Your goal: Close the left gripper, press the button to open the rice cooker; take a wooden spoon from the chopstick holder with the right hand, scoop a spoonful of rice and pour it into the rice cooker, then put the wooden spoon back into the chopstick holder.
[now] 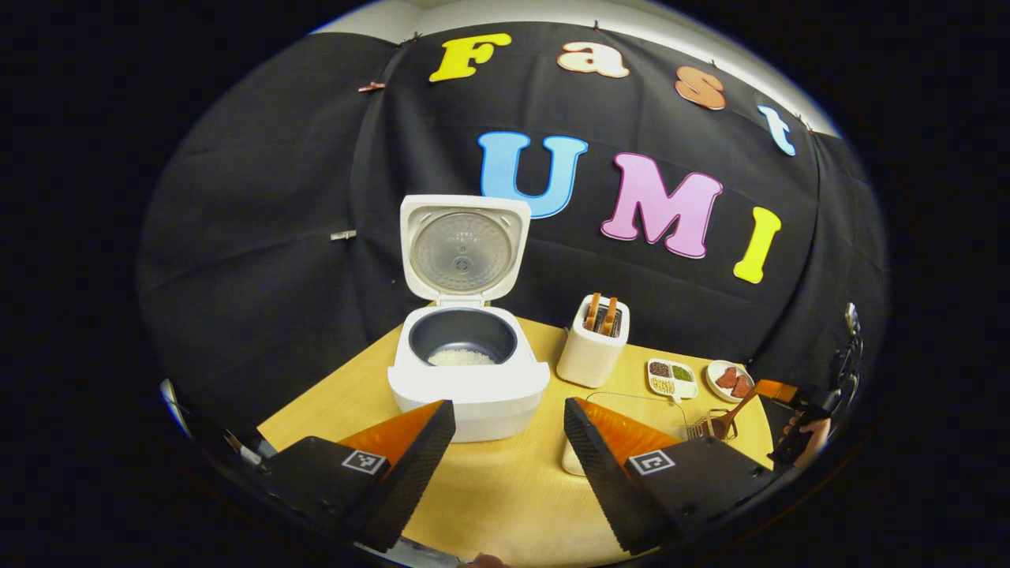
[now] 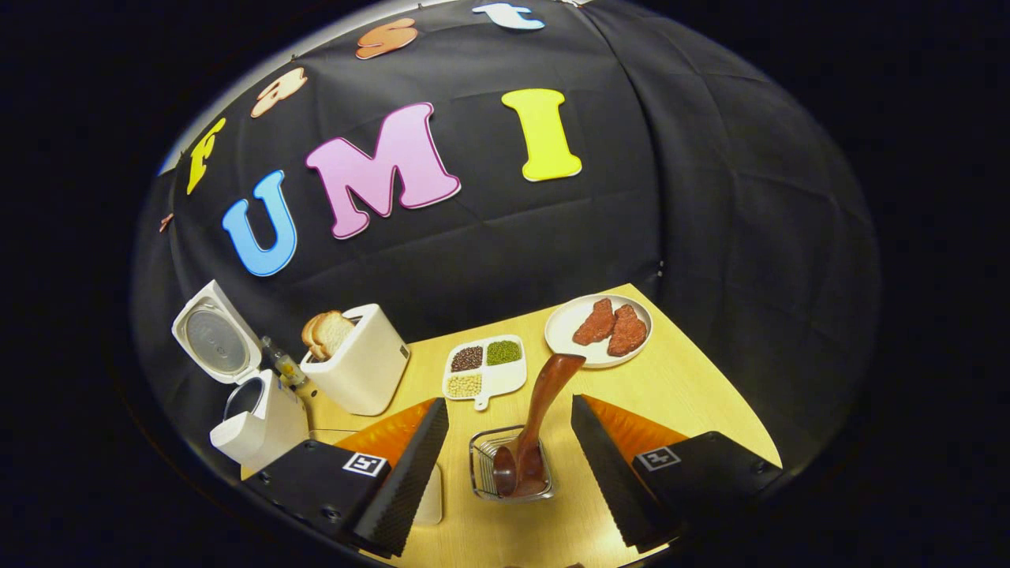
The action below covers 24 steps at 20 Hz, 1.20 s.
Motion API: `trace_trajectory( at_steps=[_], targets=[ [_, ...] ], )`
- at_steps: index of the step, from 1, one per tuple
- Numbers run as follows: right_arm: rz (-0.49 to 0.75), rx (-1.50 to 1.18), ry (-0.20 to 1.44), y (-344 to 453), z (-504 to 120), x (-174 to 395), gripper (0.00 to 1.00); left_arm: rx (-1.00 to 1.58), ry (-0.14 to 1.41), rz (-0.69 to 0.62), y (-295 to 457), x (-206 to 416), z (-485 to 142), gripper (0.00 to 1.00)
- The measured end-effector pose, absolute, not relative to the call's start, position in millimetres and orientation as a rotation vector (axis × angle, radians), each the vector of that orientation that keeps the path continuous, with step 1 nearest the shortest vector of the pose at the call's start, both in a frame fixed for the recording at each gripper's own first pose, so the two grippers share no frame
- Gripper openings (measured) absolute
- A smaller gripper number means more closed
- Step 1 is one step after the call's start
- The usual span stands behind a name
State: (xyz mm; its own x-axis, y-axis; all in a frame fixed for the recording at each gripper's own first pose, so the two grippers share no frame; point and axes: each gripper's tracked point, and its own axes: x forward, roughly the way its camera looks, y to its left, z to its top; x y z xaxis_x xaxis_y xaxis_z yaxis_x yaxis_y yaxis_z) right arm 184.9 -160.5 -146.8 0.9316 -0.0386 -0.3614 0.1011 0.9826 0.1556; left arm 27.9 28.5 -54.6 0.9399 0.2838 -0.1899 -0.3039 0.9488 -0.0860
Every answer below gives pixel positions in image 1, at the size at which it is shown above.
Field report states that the white toaster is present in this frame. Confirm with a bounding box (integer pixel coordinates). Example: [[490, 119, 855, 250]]
[[556, 293, 630, 388]]

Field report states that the white round plate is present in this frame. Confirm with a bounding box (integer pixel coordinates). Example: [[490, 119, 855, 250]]
[[705, 360, 754, 403]]

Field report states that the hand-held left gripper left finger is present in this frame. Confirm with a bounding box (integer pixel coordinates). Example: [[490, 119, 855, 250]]
[[256, 400, 457, 553]]

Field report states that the brown wooden spoon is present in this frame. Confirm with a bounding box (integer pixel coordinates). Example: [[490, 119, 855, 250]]
[[710, 384, 762, 440]]

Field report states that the white divided bean dish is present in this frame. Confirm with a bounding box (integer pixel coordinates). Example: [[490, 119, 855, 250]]
[[646, 359, 699, 401]]

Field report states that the black backdrop cloth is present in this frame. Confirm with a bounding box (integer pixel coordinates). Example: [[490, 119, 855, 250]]
[[134, 20, 892, 443]]

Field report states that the white rice cooker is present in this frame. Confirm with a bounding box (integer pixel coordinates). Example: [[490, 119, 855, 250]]
[[387, 195, 551, 443]]

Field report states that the clear wire chopstick holder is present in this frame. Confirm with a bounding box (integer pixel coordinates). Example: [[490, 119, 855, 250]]
[[686, 409, 739, 441]]

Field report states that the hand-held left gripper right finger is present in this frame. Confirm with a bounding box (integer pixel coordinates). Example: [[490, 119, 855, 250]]
[[563, 397, 778, 555]]

